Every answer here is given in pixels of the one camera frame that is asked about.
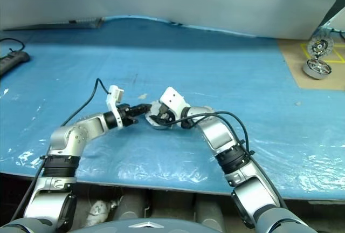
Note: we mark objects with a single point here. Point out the grey rounded shape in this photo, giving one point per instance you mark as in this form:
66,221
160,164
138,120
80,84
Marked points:
129,203
208,211

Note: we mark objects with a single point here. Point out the spare silver spoked motor housing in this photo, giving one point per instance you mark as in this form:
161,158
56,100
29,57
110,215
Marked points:
316,69

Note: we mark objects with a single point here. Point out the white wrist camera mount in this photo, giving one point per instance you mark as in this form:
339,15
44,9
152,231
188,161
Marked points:
111,103
172,99

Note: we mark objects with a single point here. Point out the blue plastic table mat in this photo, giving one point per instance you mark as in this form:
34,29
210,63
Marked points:
188,63

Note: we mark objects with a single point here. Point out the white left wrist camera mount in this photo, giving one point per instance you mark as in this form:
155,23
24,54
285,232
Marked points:
111,103

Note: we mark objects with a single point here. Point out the grey power strip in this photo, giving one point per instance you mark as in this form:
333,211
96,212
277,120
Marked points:
13,59

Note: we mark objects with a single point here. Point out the small grey scrap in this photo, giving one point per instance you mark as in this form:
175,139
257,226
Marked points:
297,103

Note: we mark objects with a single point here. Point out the white crumpled object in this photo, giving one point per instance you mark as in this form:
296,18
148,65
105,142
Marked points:
98,211

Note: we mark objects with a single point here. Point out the grey robot torso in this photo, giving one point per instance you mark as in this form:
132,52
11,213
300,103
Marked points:
121,227

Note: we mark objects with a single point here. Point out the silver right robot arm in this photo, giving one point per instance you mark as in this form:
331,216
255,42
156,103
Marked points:
218,133

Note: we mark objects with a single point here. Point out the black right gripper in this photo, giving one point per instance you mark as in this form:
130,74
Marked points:
168,116

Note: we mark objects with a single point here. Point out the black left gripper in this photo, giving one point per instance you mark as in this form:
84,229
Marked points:
125,114

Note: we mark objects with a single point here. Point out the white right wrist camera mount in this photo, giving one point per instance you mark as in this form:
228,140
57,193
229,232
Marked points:
172,99

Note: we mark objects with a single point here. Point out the motor housing with copper stator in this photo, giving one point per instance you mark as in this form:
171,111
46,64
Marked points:
161,128

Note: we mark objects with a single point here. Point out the brown cardboard sheet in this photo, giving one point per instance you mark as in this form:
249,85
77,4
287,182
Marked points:
291,63

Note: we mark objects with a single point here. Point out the small white scrap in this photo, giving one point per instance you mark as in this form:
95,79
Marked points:
142,96

